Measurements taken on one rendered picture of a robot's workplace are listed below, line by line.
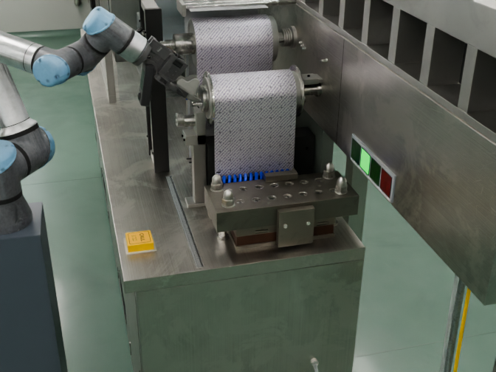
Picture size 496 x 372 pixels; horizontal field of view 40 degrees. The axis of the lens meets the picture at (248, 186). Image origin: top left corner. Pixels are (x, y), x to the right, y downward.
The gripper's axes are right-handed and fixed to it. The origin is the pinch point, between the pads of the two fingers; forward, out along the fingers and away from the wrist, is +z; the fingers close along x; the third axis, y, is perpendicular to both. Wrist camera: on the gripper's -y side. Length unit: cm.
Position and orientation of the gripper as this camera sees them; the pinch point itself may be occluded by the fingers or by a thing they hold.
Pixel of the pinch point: (194, 100)
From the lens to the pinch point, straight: 188.9
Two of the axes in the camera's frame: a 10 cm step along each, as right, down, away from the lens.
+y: 6.3, -7.5, -2.1
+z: 7.4, 4.8, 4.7
